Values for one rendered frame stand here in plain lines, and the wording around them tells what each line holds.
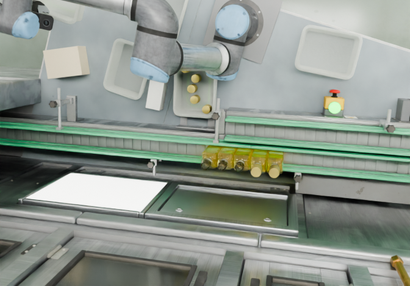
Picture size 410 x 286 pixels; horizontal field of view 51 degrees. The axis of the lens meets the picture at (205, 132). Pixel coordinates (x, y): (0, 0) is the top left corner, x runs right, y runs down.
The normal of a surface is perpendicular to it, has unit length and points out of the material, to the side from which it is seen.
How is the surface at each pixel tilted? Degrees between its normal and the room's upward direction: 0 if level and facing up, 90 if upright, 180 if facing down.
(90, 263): 90
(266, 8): 3
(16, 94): 90
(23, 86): 90
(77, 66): 0
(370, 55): 0
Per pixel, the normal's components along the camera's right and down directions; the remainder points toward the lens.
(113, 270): 0.04, -0.98
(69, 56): -0.18, 0.18
